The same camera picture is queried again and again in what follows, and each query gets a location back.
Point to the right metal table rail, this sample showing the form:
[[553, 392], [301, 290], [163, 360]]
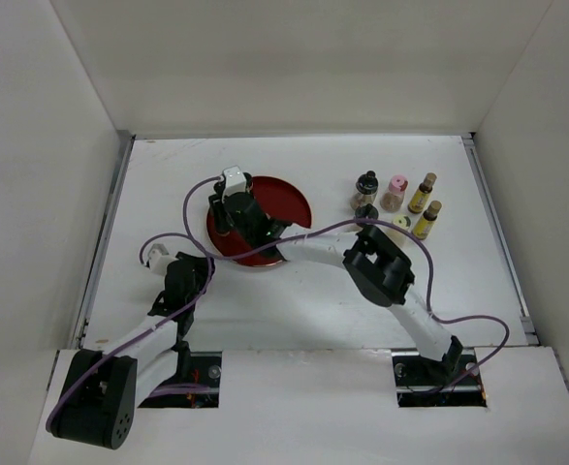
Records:
[[528, 326]]

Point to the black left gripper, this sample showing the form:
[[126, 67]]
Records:
[[201, 266]]

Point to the front yellow sauce bottle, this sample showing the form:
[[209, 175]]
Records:
[[425, 223]]

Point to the red round tray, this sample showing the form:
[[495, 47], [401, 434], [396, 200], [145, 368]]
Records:
[[279, 199]]

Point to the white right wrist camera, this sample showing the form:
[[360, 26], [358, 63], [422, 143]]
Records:
[[235, 181]]

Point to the pink-cap spice jar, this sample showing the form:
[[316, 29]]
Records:
[[393, 197]]

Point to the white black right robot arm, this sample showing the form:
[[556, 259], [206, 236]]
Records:
[[380, 270]]

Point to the left metal table rail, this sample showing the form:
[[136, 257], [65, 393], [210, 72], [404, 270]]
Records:
[[84, 309]]

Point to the yellow-cap spice jar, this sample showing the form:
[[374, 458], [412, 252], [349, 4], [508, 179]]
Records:
[[402, 222]]

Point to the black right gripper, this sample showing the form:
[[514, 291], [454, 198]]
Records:
[[219, 211]]

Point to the back yellow sauce bottle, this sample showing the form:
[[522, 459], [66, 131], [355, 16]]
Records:
[[422, 194]]

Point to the metal table rail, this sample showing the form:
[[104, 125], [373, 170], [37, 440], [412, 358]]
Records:
[[528, 326], [84, 309]]

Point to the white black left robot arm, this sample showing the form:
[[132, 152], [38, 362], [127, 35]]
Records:
[[103, 388]]

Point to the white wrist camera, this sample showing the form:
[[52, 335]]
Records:
[[235, 181], [157, 257]]

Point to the yellow sauce bottle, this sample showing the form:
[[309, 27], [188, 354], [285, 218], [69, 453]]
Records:
[[425, 223], [422, 194]]

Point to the black-knob spice jar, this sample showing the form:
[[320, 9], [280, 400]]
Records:
[[366, 188], [364, 214]]

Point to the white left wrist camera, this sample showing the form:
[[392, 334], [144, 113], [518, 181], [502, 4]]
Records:
[[157, 257]]

